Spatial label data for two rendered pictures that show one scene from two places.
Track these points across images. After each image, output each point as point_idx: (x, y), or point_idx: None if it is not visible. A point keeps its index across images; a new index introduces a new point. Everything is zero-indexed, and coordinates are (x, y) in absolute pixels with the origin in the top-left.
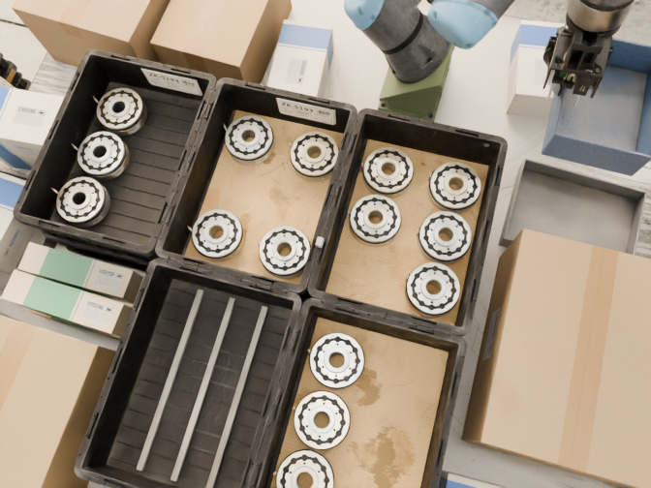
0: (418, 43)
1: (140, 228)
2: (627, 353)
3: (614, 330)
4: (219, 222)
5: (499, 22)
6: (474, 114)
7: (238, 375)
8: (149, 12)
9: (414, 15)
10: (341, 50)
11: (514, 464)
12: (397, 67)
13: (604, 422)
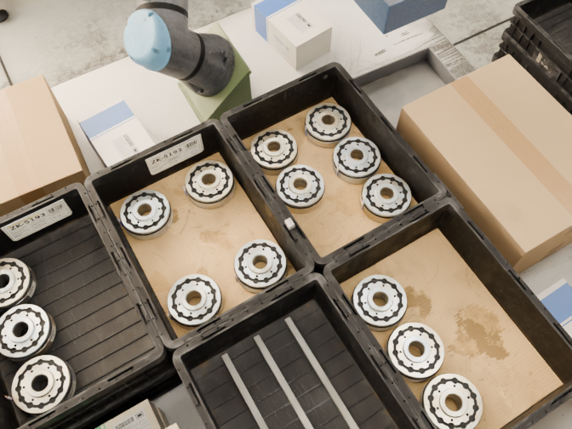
0: (209, 51)
1: (119, 359)
2: (535, 125)
3: (515, 118)
4: (188, 288)
5: (231, 21)
6: (277, 87)
7: (320, 386)
8: None
9: (191, 32)
10: (138, 117)
11: (537, 271)
12: (205, 82)
13: (569, 174)
